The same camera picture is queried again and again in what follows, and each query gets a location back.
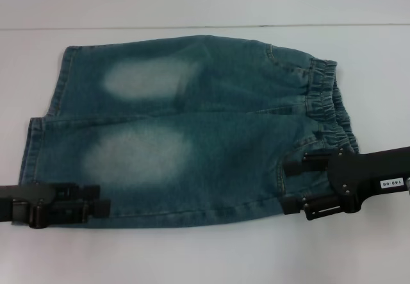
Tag blue denim shorts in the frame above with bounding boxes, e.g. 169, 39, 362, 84
18, 34, 361, 230

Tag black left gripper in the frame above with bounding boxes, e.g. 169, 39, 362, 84
0, 183, 111, 229

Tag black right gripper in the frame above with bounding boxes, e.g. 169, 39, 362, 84
281, 145, 410, 221

